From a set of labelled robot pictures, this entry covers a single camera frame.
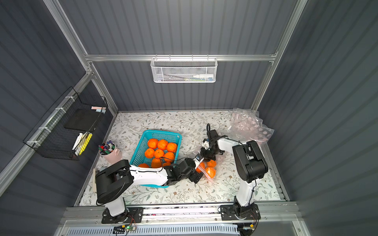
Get small bag orange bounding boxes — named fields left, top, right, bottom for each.
left=151, top=158, right=162, bottom=168
left=207, top=160, right=217, bottom=168
left=205, top=167, right=216, bottom=179

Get clear zip-top bag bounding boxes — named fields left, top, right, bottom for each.
left=189, top=139, right=224, bottom=184
left=226, top=108, right=275, bottom=143

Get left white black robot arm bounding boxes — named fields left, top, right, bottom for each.
left=95, top=155, right=203, bottom=217

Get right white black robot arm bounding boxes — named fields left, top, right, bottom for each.
left=199, top=124, right=268, bottom=217

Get teal plastic basket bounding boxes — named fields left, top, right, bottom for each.
left=129, top=129, right=183, bottom=188

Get green led circuit board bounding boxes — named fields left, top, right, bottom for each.
left=112, top=225, right=137, bottom=236

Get pink pen cup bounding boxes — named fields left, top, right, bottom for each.
left=98, top=140, right=122, bottom=164

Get yellow marker in basket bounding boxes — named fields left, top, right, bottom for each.
left=75, top=132, right=93, bottom=156

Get white marker in basket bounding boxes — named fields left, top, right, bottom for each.
left=72, top=133, right=83, bottom=150

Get pink sticky notes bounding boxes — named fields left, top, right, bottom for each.
left=91, top=106, right=106, bottom=114

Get black notebook in basket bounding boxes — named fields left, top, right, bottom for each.
left=64, top=109, right=104, bottom=132

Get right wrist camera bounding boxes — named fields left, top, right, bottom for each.
left=202, top=139, right=209, bottom=149

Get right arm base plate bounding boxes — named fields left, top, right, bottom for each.
left=218, top=203, right=261, bottom=221

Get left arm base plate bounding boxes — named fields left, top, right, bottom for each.
left=101, top=207, right=144, bottom=224

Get aluminium linear rail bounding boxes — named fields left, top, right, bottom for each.
left=59, top=201, right=303, bottom=227

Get white wire mesh basket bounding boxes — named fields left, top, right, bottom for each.
left=150, top=58, right=218, bottom=84

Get black wire wall basket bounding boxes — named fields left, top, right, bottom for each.
left=23, top=87, right=108, bottom=160

